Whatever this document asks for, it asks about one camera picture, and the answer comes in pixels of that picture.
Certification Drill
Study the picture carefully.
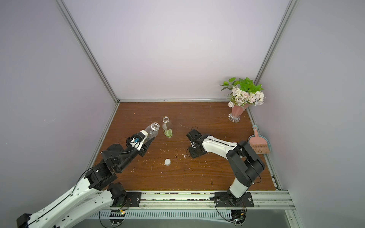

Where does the blue label clear bottle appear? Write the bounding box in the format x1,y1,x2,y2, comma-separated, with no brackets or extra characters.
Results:
145,122,160,139

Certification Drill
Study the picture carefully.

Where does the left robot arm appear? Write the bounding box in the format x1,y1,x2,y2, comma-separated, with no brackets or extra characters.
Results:
16,130,154,228

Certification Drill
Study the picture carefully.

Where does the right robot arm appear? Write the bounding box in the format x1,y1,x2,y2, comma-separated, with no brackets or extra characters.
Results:
187,129,266,199

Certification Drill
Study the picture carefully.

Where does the left white bottle cap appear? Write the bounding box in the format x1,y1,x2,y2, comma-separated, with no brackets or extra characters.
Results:
164,159,171,166

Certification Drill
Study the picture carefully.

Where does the green label clear bottle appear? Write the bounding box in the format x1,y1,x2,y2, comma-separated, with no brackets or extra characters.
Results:
162,116,173,138

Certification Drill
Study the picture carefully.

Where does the pink flower vase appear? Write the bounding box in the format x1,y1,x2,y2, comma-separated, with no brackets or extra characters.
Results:
228,104,250,123

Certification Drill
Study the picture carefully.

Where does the pink hand broom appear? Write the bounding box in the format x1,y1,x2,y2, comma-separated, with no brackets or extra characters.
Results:
249,127,271,154

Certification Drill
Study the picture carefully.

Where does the artificial flower bouquet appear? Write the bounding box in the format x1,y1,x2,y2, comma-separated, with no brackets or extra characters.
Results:
220,78,265,108

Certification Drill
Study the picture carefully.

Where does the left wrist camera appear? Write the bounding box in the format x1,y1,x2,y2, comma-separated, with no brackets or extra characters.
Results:
126,130,148,151

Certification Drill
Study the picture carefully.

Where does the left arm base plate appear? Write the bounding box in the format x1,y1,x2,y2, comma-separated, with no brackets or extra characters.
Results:
110,192,142,208

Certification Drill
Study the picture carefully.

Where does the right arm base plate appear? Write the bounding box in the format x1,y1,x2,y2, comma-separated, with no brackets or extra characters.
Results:
210,192,254,208

